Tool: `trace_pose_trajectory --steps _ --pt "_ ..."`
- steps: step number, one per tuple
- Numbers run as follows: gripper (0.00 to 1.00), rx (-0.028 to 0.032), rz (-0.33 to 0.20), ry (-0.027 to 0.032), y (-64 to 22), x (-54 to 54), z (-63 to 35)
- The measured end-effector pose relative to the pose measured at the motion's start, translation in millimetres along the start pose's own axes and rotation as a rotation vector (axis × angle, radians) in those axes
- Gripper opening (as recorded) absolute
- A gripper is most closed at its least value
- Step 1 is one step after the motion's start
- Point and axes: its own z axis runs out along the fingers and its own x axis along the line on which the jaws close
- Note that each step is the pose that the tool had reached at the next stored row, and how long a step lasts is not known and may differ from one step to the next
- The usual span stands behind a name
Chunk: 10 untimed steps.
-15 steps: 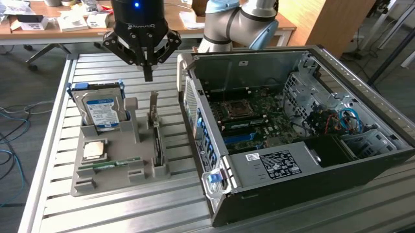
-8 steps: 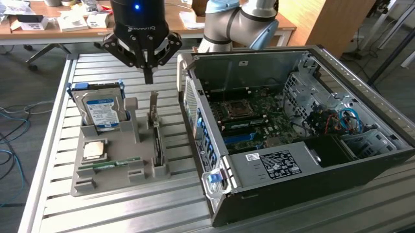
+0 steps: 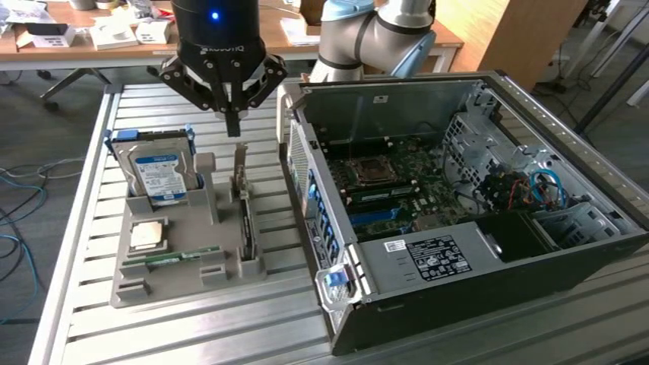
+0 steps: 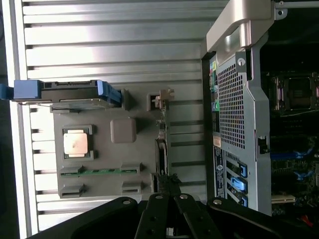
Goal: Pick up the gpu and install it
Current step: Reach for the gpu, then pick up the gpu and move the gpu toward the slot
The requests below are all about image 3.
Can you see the grey disk bay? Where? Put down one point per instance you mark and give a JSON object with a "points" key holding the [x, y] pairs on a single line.
{"points": [[577, 224]]}

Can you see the hard disk in blue caddy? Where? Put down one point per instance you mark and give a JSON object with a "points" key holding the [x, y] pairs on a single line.
{"points": [[157, 171]]}

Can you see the grey power supply unit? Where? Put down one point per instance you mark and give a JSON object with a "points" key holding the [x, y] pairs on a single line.
{"points": [[385, 262]]}

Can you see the grey parts rack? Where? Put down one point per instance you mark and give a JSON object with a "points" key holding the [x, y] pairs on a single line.
{"points": [[191, 235]]}

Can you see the wooden desk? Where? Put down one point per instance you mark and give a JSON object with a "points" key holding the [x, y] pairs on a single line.
{"points": [[75, 54]]}

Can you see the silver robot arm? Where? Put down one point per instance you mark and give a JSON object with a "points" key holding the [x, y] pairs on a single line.
{"points": [[349, 38]]}

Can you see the perforated metal drive cage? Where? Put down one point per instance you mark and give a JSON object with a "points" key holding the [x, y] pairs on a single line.
{"points": [[473, 159]]}

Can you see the blue case latch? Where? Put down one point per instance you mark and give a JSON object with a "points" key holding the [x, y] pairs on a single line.
{"points": [[337, 278]]}

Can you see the black open PC case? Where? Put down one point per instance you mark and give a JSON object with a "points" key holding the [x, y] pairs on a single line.
{"points": [[455, 304]]}

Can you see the green motherboard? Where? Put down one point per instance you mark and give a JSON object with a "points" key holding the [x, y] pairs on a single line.
{"points": [[435, 197]]}

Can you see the blue expansion slot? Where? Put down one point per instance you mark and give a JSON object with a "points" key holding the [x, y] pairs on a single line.
{"points": [[374, 216]]}

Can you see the white flat box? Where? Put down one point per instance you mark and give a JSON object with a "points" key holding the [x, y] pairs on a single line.
{"points": [[113, 37]]}

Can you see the graphics card with metal bracket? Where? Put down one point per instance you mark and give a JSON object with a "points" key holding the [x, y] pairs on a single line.
{"points": [[246, 228]]}

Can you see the white small box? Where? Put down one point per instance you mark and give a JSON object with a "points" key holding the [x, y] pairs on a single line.
{"points": [[151, 32]]}

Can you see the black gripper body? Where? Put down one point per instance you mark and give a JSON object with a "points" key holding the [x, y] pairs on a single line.
{"points": [[217, 42]]}

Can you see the grey wheeled desk foot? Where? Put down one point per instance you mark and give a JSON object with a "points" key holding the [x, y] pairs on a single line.
{"points": [[70, 81]]}

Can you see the CPU chip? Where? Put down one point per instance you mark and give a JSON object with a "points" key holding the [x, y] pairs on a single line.
{"points": [[146, 235]]}

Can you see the wooden cabinet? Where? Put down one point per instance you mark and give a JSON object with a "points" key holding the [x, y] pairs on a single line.
{"points": [[526, 38]]}

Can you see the white paper stack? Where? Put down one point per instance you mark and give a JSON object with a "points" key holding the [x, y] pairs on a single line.
{"points": [[298, 32]]}

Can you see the CPU socket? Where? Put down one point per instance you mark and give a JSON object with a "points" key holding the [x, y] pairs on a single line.
{"points": [[374, 171]]}

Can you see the white box with black lid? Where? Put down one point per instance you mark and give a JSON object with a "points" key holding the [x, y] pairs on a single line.
{"points": [[50, 36]]}

